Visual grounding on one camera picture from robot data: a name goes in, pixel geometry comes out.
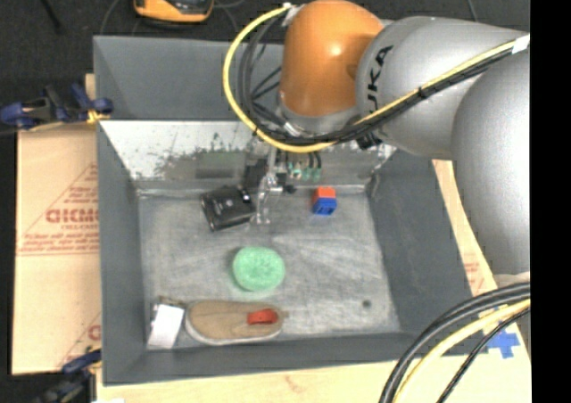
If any white folded paper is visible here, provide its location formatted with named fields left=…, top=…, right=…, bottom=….
left=146, top=302, right=186, bottom=348

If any brown cardboard board red print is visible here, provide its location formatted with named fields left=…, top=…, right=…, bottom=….
left=11, top=72, right=531, bottom=403

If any tan shoe with red strap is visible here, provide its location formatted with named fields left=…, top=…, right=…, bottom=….
left=184, top=299, right=290, bottom=346

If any green round sponge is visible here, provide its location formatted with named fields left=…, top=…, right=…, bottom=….
left=229, top=245, right=287, bottom=293

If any blue and orange block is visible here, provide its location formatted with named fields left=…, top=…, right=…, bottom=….
left=310, top=185, right=338, bottom=217

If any grey metal bin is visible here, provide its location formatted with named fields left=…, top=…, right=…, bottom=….
left=92, top=35, right=476, bottom=384

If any black cylinder on white bracket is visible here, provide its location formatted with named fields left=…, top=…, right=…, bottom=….
left=354, top=131, right=398, bottom=183

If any black flat box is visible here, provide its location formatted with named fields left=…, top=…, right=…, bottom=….
left=200, top=185, right=259, bottom=233

